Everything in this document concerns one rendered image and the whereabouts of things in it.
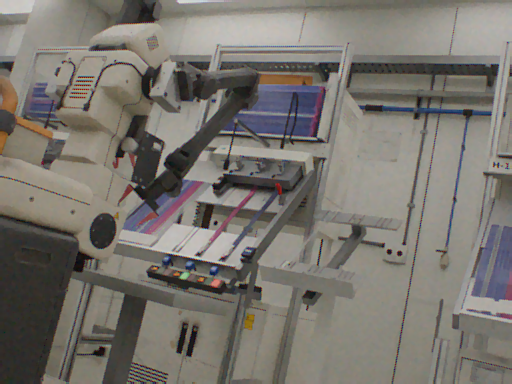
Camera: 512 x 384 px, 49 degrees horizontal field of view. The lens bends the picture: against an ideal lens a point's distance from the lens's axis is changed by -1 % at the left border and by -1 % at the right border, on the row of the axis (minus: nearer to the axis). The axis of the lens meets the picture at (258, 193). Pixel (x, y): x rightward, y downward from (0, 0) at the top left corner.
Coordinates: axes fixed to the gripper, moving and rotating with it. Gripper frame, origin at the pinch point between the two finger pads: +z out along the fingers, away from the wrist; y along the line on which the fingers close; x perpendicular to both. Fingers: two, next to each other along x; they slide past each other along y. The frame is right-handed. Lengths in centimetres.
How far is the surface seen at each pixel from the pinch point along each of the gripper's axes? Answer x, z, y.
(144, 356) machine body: -61, 36, -58
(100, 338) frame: -63, 44, -39
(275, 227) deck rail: -22, -40, -45
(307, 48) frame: -68, -120, -4
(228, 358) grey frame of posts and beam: -1, 9, -62
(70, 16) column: -358, -90, 139
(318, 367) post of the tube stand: 12, -12, -83
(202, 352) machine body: -42, 16, -69
